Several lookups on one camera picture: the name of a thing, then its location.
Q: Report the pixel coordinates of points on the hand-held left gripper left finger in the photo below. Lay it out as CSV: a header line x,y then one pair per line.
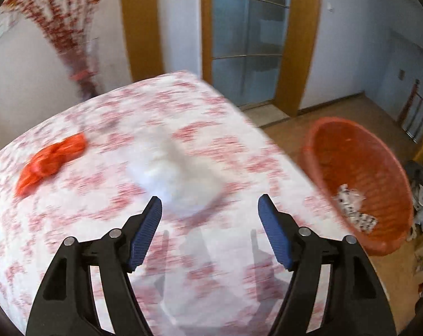
x,y
146,234

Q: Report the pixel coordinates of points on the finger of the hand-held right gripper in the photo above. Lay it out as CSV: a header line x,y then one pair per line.
x,y
419,173

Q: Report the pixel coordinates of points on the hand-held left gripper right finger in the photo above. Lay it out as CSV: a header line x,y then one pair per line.
x,y
276,234

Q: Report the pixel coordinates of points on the orange plastic basket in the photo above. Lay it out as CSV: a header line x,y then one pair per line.
x,y
358,154

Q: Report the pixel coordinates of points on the clear white plastic bag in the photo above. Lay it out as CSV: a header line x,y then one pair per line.
x,y
173,171

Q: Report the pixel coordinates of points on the black patterned white wrapper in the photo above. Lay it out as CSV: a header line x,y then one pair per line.
x,y
353,208

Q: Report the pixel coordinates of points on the wooden stair railing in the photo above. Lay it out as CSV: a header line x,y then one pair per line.
x,y
419,112

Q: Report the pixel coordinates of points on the floral tablecloth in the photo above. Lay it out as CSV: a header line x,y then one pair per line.
x,y
75,224

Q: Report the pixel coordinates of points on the orange plastic bag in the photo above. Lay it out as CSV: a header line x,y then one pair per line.
x,y
48,159

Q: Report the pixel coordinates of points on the clear glass vase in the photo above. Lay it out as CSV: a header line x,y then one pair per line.
x,y
83,70

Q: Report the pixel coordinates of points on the frosted glass door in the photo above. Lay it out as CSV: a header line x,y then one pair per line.
x,y
248,42

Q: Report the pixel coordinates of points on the small red lantern ornament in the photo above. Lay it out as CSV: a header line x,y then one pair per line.
x,y
12,0

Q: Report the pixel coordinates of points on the wooden door frame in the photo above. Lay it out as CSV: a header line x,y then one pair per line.
x,y
299,42

